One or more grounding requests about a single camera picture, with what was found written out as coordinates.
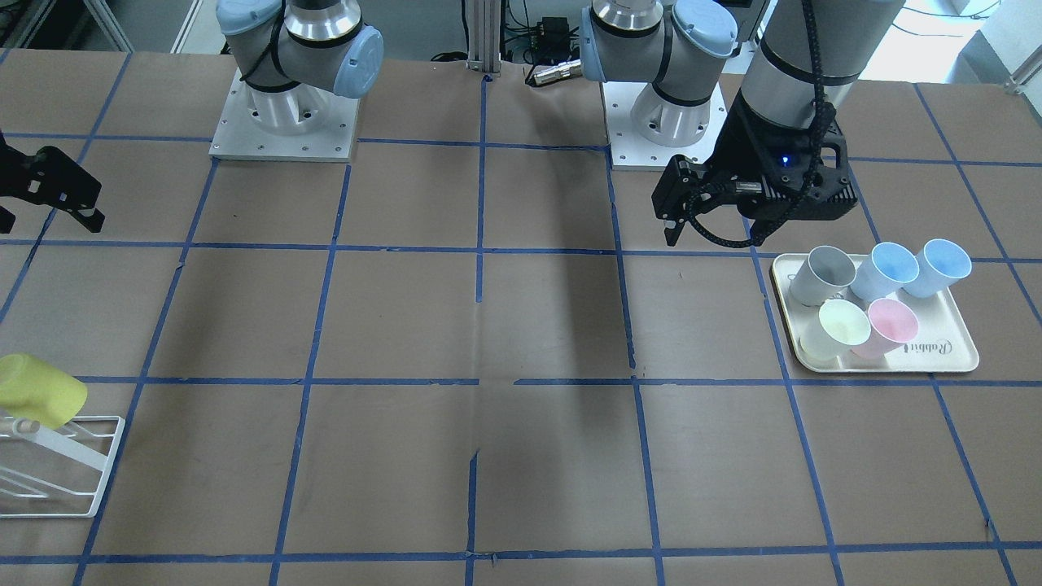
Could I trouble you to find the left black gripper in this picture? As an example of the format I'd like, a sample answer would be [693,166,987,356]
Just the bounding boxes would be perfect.
[651,94,859,247]

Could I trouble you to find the white wire cup rack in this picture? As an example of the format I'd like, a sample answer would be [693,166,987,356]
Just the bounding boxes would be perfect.
[1,416,125,520]

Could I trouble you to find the cream plastic cup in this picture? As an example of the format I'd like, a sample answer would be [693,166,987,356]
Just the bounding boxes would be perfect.
[798,298,872,363]

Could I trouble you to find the aluminium frame post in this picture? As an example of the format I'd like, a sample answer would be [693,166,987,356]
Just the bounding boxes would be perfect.
[464,0,503,78]

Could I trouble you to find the grey plastic cup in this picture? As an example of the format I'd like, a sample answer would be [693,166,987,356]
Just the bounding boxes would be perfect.
[790,245,855,307]

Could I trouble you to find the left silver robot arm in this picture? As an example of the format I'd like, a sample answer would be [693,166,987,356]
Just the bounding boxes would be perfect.
[578,1,904,248]

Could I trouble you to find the yellow green plastic cup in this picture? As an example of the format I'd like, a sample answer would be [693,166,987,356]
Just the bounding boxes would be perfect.
[1,353,89,430]

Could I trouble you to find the light blue plastic cup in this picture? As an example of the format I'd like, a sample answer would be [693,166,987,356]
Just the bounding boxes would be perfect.
[850,242,920,303]

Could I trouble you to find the pink plastic cup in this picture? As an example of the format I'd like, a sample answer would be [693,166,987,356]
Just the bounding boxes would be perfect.
[852,298,920,359]

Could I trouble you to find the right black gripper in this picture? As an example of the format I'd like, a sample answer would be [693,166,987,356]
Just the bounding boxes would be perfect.
[1,133,105,234]

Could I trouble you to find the beige serving tray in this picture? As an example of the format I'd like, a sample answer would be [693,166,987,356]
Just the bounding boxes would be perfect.
[771,253,979,374]

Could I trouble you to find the outer light blue cup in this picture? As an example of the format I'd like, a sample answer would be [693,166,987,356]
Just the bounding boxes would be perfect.
[902,238,974,298]

